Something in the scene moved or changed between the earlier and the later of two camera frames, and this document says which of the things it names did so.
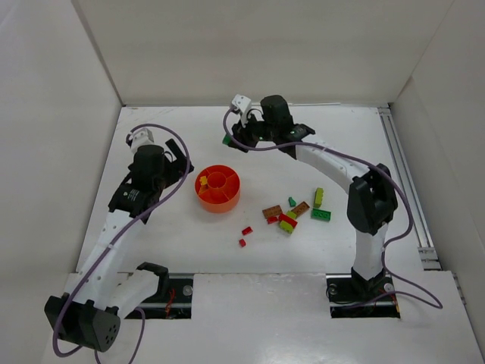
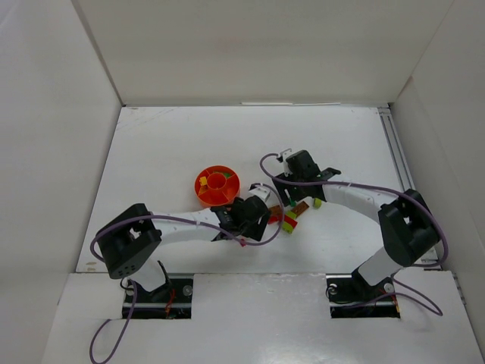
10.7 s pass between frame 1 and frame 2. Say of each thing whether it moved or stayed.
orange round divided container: stayed
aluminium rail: stayed
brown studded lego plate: stayed
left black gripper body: moved
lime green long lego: stayed
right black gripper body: moved
